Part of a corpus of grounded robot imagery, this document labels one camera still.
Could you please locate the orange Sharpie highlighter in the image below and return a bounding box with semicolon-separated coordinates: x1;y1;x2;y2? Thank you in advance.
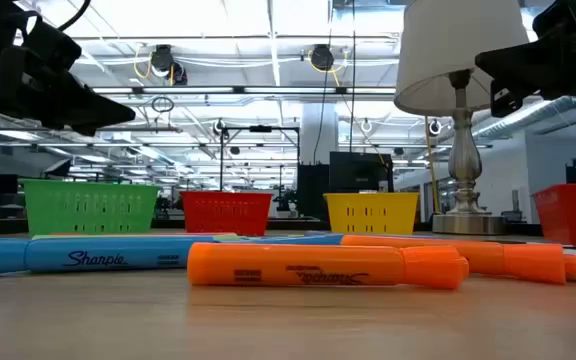
186;242;470;290
340;234;576;285

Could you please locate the white-shade table lamp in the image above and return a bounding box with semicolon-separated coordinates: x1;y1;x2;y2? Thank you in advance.
394;0;532;236

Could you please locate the green plastic basket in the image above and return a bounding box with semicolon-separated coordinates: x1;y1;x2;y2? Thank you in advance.
20;178;162;236

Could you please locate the red plastic basket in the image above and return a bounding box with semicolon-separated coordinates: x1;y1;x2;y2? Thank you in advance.
180;190;274;236
532;182;576;247

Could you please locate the black computer monitor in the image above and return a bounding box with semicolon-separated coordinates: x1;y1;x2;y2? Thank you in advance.
328;151;395;194

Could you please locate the yellow plastic basket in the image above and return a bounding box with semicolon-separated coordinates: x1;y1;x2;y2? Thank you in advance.
323;192;421;235

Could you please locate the black ceiling cable reel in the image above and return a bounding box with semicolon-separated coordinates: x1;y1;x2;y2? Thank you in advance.
148;43;189;86
309;43;336;72

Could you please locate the yellow hanging cable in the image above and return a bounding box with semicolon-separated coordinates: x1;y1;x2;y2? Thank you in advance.
423;115;443;215

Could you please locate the black metal stand frame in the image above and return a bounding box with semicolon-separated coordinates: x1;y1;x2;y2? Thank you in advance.
219;124;301;194

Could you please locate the black aluminium table frame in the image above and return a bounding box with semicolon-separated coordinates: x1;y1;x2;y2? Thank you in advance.
0;215;542;237

